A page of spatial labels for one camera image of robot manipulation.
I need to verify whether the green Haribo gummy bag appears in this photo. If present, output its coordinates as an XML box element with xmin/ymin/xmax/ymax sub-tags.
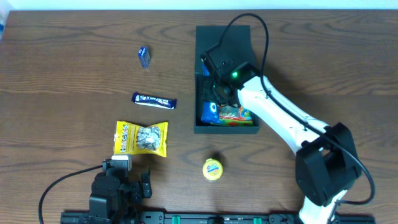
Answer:
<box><xmin>210</xmin><ymin>105</ymin><xmax>254</xmax><ymax>126</ymax></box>

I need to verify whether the blue Oreo cookie pack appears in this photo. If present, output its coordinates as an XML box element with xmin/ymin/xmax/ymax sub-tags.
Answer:
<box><xmin>201</xmin><ymin>63</ymin><xmax>221</xmax><ymax>125</ymax></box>

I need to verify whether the yellow Hacks candy bag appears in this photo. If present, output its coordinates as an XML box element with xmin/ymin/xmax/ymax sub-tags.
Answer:
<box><xmin>114</xmin><ymin>121</ymin><xmax>169</xmax><ymax>157</ymax></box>

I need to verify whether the yellow Mentos gum bottle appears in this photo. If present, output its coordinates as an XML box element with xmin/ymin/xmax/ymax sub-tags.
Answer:
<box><xmin>202</xmin><ymin>159</ymin><xmax>223</xmax><ymax>181</ymax></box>

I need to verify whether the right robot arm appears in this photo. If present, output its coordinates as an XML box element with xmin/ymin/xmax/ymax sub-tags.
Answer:
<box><xmin>201</xmin><ymin>61</ymin><xmax>366</xmax><ymax>223</ymax></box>

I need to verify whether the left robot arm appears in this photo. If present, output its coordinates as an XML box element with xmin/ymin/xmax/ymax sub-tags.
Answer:
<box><xmin>82</xmin><ymin>167</ymin><xmax>152</xmax><ymax>224</ymax></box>

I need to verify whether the dark green open box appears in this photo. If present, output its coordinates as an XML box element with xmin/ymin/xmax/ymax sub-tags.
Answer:
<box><xmin>193</xmin><ymin>25</ymin><xmax>259</xmax><ymax>134</ymax></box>

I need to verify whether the dark blue chocolate bar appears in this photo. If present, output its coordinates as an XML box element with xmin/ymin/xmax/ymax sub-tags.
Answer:
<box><xmin>131</xmin><ymin>92</ymin><xmax>177</xmax><ymax>110</ymax></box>

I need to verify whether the small blue cardboard box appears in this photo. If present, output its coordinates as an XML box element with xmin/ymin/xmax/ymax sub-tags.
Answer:
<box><xmin>138</xmin><ymin>46</ymin><xmax>151</xmax><ymax>68</ymax></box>

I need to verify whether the white blue object at edge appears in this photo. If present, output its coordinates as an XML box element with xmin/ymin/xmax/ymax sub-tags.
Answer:
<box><xmin>0</xmin><ymin>8</ymin><xmax>9</xmax><ymax>40</ymax></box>

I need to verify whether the right black cable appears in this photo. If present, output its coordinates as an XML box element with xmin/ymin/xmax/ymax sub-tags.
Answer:
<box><xmin>217</xmin><ymin>12</ymin><xmax>376</xmax><ymax>206</ymax></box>

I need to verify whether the black cable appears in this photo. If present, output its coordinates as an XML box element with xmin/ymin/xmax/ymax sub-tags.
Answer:
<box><xmin>217</xmin><ymin>12</ymin><xmax>376</xmax><ymax>206</ymax></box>
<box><xmin>38</xmin><ymin>164</ymin><xmax>104</xmax><ymax>224</ymax></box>

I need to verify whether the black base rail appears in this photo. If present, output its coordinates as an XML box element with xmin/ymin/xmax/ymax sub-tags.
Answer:
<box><xmin>60</xmin><ymin>212</ymin><xmax>376</xmax><ymax>224</ymax></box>

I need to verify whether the left black cable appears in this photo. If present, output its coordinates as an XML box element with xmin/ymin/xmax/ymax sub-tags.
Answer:
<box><xmin>38</xmin><ymin>164</ymin><xmax>104</xmax><ymax>224</ymax></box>

